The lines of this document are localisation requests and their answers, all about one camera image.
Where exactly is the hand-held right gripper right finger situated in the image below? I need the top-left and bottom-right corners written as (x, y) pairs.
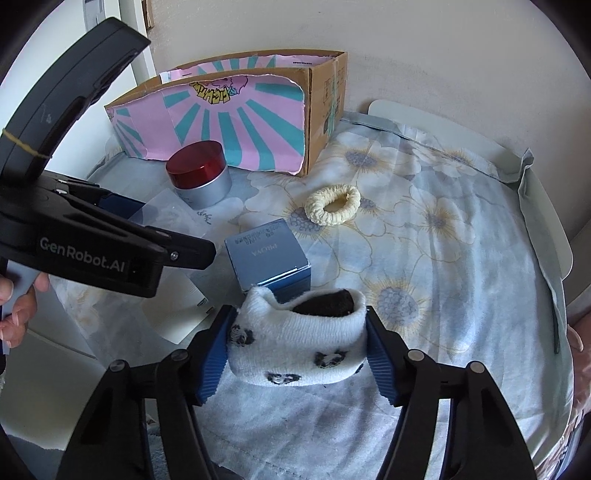
top-left (364, 306), bottom-right (525, 480)

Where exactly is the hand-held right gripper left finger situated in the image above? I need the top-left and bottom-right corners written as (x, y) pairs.
top-left (69, 305), bottom-right (241, 480)

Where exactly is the blue square box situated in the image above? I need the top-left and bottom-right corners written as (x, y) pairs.
top-left (225, 220), bottom-right (311, 304)

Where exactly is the white paper card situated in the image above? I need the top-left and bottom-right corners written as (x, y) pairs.
top-left (142, 272), bottom-right (218, 345)

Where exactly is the pale blue floral cloth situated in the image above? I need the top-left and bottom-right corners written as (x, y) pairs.
top-left (46, 111), bottom-right (583, 480)

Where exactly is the white panda print sock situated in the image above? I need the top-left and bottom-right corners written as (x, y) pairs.
top-left (225, 286), bottom-right (369, 387)

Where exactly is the cardboard box with pink lining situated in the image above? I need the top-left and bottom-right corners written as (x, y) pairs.
top-left (104, 51), bottom-right (349, 177)

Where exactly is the person's left hand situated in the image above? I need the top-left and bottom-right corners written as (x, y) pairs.
top-left (0, 271), bottom-right (51, 350)

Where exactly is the cream hair scrunchie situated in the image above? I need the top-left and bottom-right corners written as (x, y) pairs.
top-left (305, 184), bottom-right (362, 227)

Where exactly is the clear plastic bag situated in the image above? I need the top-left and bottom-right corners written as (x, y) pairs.
top-left (51, 187), bottom-right (223, 361)

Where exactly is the silver jar with red lid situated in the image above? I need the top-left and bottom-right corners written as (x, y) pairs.
top-left (165, 141), bottom-right (232, 209)

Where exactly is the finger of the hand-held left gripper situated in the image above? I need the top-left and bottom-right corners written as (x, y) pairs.
top-left (44, 172), bottom-right (149, 228)
top-left (69, 203), bottom-right (217, 272)

